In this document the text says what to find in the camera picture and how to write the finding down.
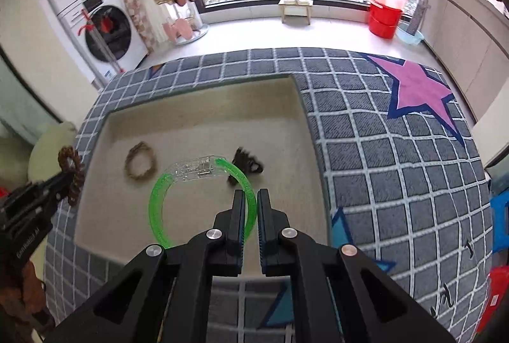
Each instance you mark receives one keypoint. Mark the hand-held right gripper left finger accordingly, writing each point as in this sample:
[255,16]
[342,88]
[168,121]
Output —
[241,225]

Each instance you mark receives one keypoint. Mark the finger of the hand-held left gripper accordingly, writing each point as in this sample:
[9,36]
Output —
[55,184]

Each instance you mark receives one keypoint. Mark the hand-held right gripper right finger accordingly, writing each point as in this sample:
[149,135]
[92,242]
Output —
[262,225]

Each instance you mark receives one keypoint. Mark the beige jewelry tray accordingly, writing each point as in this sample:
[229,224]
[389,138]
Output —
[199,120]

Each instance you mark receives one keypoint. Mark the person's left forearm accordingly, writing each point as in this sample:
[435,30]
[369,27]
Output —
[20,299]

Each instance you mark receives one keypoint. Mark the cream sofa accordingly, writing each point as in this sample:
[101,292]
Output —
[43,152]

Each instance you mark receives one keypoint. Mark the black hair claw clip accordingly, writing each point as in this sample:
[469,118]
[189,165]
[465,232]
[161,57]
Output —
[240,160]

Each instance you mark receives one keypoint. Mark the mop with red head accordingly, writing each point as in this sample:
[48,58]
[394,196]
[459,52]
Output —
[104,44]

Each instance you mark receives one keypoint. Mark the white washing machine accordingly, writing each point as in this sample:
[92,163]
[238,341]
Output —
[119,36]

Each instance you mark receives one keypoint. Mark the rolled patterned mat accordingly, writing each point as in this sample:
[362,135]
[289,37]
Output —
[137,13]

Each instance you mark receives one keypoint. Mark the slipper drying rack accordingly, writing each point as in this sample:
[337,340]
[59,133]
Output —
[181,28]

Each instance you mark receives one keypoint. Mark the small wooden stool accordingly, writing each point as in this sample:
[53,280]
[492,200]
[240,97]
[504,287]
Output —
[296,11]

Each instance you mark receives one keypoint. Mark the red plastic bucket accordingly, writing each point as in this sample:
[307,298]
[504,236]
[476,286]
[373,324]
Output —
[383,23]

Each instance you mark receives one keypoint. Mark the blue plastic stool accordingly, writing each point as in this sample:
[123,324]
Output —
[500,219]

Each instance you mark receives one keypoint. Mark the light blue plastic basin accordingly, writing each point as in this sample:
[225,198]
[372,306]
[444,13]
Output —
[409,36]

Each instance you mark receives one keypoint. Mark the white low cabinet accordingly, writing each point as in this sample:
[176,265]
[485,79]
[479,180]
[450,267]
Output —
[465,36]

